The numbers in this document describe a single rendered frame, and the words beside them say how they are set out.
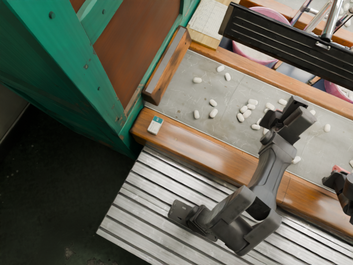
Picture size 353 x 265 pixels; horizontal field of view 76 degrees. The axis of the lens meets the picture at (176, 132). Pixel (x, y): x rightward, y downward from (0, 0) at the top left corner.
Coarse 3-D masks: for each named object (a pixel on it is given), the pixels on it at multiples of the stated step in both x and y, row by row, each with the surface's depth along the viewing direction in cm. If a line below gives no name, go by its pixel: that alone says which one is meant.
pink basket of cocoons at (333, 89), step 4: (324, 84) 99; (328, 84) 95; (332, 84) 92; (328, 88) 95; (332, 88) 93; (336, 88) 90; (328, 92) 96; (332, 92) 94; (336, 92) 91; (340, 92) 88; (336, 96) 93; (340, 96) 90; (344, 96) 88; (348, 100) 89; (352, 100) 87
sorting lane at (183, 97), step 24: (192, 72) 90; (216, 72) 91; (240, 72) 91; (168, 96) 87; (192, 96) 87; (216, 96) 88; (240, 96) 88; (264, 96) 89; (288, 96) 89; (192, 120) 85; (216, 120) 85; (336, 120) 88; (240, 144) 83; (312, 144) 85; (336, 144) 85; (288, 168) 82; (312, 168) 82
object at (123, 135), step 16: (192, 0) 87; (0, 80) 80; (32, 96) 80; (48, 112) 111; (64, 112) 93; (80, 128) 112; (96, 128) 95; (128, 128) 80; (112, 144) 113; (128, 144) 89
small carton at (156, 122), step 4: (156, 116) 80; (152, 120) 79; (156, 120) 80; (160, 120) 80; (152, 124) 79; (156, 124) 79; (160, 124) 79; (148, 128) 79; (152, 128) 79; (156, 128) 79; (152, 132) 79; (156, 132) 78
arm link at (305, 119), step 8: (296, 112) 59; (304, 112) 58; (288, 120) 61; (296, 120) 57; (304, 120) 56; (312, 120) 56; (288, 128) 59; (296, 128) 58; (304, 128) 57; (264, 136) 59; (288, 136) 60; (296, 136) 59; (264, 144) 59
